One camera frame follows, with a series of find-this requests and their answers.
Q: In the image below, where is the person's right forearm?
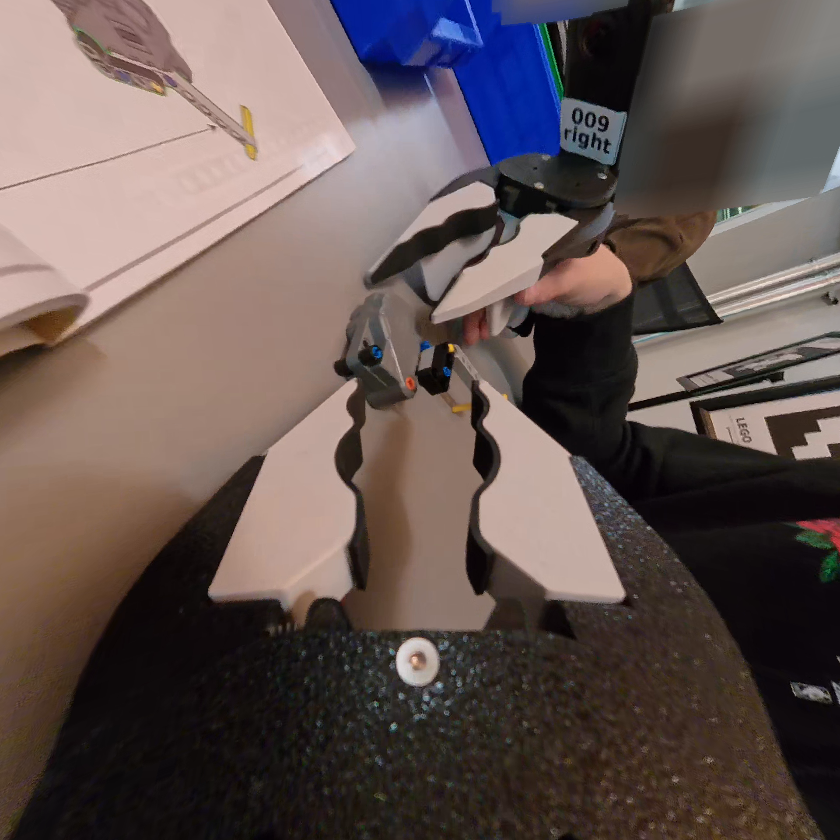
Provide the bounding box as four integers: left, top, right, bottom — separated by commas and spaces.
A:
520, 289, 641, 506

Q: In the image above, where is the person's black clothing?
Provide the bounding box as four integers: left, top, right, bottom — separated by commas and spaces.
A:
626, 420, 840, 840

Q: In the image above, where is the black framed picture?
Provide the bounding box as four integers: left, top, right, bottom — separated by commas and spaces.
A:
676, 331, 840, 395

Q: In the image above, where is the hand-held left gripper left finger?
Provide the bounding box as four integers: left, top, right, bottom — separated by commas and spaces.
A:
209, 378, 371, 614

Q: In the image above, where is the grey desk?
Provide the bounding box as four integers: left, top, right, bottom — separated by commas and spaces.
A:
0, 0, 546, 808

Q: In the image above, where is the silver metal rail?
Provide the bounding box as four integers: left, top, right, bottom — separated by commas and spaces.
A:
705, 252, 840, 319

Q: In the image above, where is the person's right hand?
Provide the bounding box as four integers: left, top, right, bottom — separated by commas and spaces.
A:
461, 248, 635, 347

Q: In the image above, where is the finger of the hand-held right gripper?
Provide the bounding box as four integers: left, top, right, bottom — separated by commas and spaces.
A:
430, 214, 580, 326
364, 181, 505, 306

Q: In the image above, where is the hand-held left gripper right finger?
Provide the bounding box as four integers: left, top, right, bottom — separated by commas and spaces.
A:
465, 381, 627, 630

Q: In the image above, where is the dark mesh cloth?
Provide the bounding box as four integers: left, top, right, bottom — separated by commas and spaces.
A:
631, 262, 724, 337

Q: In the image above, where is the open instruction booklet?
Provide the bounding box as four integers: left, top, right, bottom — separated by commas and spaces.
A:
0, 0, 357, 358

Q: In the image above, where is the framed black white poster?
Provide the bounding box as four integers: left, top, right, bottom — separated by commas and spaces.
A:
689, 387, 840, 462

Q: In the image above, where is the grey toy motor brick assembly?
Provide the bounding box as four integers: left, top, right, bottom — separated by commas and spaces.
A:
333, 292, 458, 411

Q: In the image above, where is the blue plastic bin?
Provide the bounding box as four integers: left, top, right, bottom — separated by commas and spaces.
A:
330, 0, 564, 166

